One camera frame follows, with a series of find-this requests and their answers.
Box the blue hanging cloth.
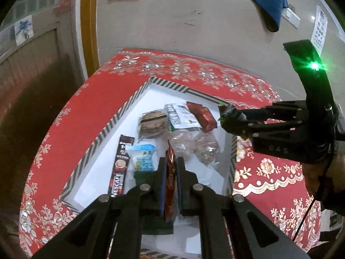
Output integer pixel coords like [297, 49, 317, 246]
[251, 0, 289, 33]

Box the blue flower window picture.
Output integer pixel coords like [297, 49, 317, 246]
[14, 15, 34, 46]

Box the clear cracker packet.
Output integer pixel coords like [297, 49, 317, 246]
[137, 109, 171, 141]

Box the white box with striped rim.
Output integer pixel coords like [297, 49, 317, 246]
[60, 77, 238, 259]

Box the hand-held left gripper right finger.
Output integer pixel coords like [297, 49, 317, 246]
[176, 158, 310, 259]

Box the slatted wall panel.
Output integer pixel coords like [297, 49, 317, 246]
[0, 27, 81, 222]

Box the white wall switch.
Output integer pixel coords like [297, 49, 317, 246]
[282, 5, 301, 29]

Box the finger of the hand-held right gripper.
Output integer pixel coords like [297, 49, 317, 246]
[234, 100, 310, 124]
[221, 119, 308, 141]

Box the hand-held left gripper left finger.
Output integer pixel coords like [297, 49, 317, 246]
[31, 156, 168, 259]

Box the dark coffee stick packet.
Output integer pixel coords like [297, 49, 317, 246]
[107, 134, 135, 197]

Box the red foil packet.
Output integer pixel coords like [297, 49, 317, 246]
[164, 139, 178, 222]
[186, 101, 217, 131]

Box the white snack packet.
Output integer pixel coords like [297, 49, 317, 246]
[164, 102, 201, 133]

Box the yellow door frame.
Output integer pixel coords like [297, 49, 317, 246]
[80, 0, 101, 79]

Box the person's right forearm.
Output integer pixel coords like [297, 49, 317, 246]
[302, 154, 345, 218]

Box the white paper wall chart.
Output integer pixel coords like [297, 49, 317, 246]
[310, 4, 328, 56]

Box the red floral tablecloth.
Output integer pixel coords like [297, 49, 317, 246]
[19, 48, 322, 259]

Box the thin black cable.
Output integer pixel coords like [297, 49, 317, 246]
[292, 177, 328, 242]

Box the clear plastic bag of nuts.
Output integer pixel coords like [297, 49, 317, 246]
[168, 128, 220, 165]

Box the small silver snack packet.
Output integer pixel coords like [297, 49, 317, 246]
[218, 104, 243, 122]

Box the blue snack packet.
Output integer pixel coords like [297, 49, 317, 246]
[127, 144, 157, 173]

